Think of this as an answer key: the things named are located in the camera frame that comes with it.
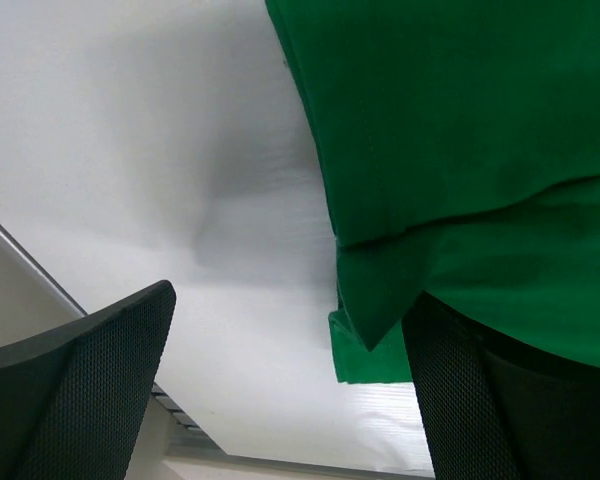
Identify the green t-shirt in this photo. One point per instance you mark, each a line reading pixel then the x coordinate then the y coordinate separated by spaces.
pixel 459 146

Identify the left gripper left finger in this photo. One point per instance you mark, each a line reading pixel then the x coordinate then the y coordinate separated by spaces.
pixel 73 398

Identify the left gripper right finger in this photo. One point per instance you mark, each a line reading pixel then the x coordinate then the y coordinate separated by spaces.
pixel 493 407

